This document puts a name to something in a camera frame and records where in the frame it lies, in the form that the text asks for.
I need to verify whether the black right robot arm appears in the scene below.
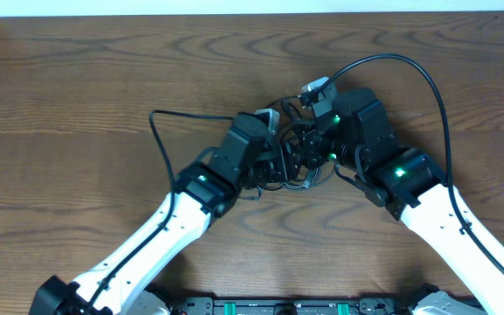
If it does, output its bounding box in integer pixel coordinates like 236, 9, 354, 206
300, 84, 504, 314

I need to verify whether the black right camera cable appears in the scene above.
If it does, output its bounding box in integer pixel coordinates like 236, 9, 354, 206
317, 52, 504, 303

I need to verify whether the black usb cable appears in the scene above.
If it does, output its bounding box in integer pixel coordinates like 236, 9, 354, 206
260, 95, 336, 193

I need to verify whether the black camera cable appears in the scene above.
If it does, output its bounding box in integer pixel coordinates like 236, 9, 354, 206
85, 108, 235, 312
317, 52, 504, 303

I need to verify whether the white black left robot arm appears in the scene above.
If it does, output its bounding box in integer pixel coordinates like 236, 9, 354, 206
29, 109, 294, 314

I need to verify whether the black left camera cable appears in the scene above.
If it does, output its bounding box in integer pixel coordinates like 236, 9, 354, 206
85, 108, 235, 312

